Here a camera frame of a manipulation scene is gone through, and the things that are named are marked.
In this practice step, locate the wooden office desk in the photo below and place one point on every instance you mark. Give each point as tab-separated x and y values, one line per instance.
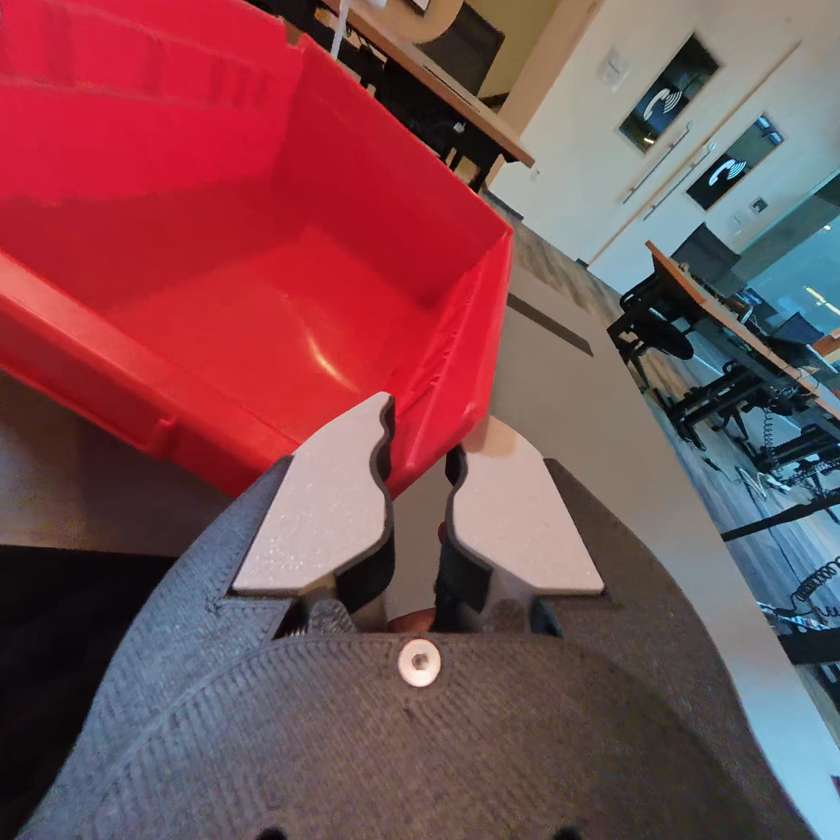
453	92
741	315

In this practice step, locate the white wall notice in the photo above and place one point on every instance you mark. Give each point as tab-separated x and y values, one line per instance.
615	69

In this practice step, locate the black wall sign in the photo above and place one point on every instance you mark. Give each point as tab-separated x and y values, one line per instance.
669	92
735	164

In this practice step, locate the white board stand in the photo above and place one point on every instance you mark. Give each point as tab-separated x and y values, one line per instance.
337	29

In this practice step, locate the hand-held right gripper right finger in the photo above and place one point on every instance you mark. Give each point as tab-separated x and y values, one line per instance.
518	512

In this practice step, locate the black office chair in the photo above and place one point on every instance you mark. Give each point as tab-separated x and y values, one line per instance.
649	328

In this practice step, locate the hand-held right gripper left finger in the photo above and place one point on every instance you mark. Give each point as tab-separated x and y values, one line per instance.
315	505

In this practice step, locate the dark cloth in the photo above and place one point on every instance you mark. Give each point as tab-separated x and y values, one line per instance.
65	656

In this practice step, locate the black tape strip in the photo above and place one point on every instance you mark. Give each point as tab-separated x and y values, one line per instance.
551	325

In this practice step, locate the red plastic bin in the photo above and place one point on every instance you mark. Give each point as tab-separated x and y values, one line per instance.
229	229

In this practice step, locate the person's right hand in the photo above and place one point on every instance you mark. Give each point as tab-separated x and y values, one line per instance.
412	620

